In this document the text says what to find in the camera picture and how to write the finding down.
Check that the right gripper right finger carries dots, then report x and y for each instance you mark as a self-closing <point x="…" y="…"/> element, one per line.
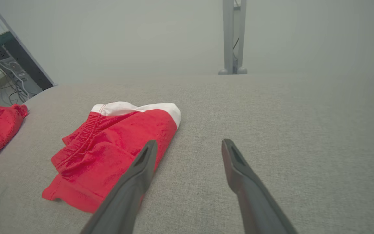
<point x="255" y="201"/>

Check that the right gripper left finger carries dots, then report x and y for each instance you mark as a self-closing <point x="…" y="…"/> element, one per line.
<point x="128" y="195"/>

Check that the red shorts white trim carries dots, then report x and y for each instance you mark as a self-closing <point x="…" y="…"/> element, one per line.
<point x="109" y="149"/>

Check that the grey rounded post foot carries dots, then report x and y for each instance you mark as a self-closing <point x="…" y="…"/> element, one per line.
<point x="223" y="71"/>
<point x="242" y="71"/>

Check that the grey partition post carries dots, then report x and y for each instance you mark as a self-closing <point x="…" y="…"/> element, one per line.
<point x="228" y="32"/>

